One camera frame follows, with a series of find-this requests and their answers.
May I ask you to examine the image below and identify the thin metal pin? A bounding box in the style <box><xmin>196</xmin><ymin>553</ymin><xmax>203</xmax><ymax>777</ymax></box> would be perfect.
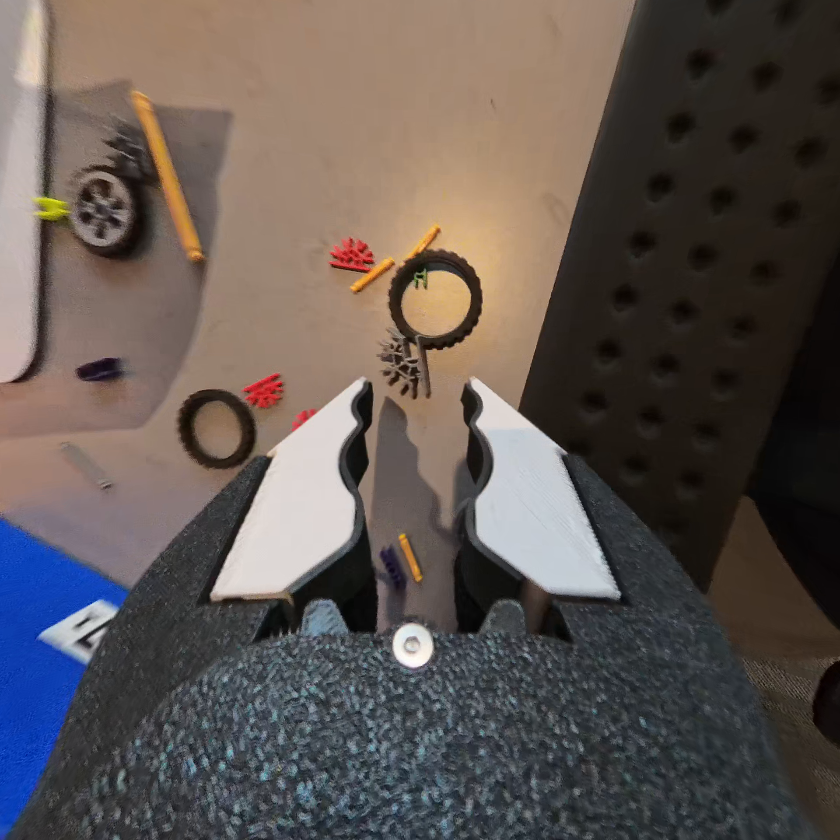
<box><xmin>58</xmin><ymin>440</ymin><xmax>115</xmax><ymax>491</ymax></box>

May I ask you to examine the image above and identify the grey snowflake connector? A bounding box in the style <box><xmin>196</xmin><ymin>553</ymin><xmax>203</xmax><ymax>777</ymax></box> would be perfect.
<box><xmin>104</xmin><ymin>120</ymin><xmax>160</xmax><ymax>189</ymax></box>
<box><xmin>376</xmin><ymin>327</ymin><xmax>434</xmax><ymax>401</ymax></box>

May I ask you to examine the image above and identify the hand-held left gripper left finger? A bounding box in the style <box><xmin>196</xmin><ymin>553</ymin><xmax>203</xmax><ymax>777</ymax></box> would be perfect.
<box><xmin>209</xmin><ymin>377</ymin><xmax>375</xmax><ymax>605</ymax></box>

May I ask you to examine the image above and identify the black dimpled plastic panel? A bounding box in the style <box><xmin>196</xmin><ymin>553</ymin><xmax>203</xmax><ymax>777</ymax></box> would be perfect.
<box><xmin>518</xmin><ymin>0</ymin><xmax>840</xmax><ymax>593</ymax></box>

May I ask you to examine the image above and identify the black rubber toy tyre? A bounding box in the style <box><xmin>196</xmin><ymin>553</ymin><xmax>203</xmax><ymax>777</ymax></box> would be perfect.
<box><xmin>387</xmin><ymin>248</ymin><xmax>484</xmax><ymax>353</ymax></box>
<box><xmin>176</xmin><ymin>388</ymin><xmax>258</xmax><ymax>471</ymax></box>

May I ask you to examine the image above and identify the blue white-labelled plastic bin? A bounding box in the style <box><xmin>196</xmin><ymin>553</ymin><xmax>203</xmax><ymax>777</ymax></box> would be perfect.
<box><xmin>0</xmin><ymin>517</ymin><xmax>130</xmax><ymax>818</ymax></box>

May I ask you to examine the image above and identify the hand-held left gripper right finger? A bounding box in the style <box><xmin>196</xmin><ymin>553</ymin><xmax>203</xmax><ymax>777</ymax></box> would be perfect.
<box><xmin>461</xmin><ymin>377</ymin><xmax>623</xmax><ymax>603</ymax></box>

